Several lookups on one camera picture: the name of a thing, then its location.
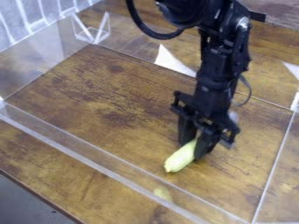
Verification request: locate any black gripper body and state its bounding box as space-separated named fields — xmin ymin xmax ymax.
xmin=170 ymin=78 xmax=242 ymax=150

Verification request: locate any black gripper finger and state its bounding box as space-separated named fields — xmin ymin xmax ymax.
xmin=194 ymin=128 xmax=221 ymax=160
xmin=178 ymin=116 xmax=198 ymax=145

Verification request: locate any green handled metal spoon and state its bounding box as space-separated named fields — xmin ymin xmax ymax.
xmin=163 ymin=109 xmax=241 ymax=173

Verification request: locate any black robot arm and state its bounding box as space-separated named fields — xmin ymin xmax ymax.
xmin=156 ymin=0 xmax=265 ymax=159

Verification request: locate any clear acrylic enclosure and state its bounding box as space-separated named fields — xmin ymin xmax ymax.
xmin=0 ymin=0 xmax=299 ymax=224

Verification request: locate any black cable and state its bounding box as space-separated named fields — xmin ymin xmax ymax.
xmin=124 ymin=0 xmax=186 ymax=41

